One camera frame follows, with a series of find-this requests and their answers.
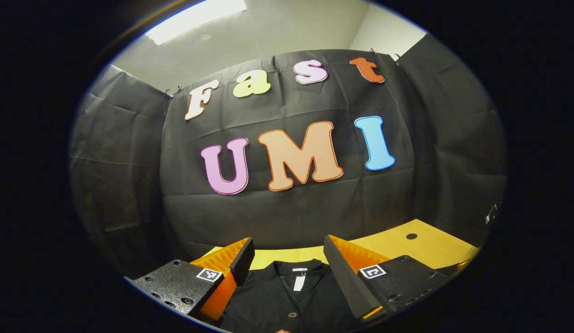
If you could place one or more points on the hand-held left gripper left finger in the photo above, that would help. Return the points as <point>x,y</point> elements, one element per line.
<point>243,261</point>

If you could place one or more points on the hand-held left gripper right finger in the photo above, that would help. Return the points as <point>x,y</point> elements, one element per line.
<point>345,277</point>

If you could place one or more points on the black button shirt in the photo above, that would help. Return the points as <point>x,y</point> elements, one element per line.
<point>287,300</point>

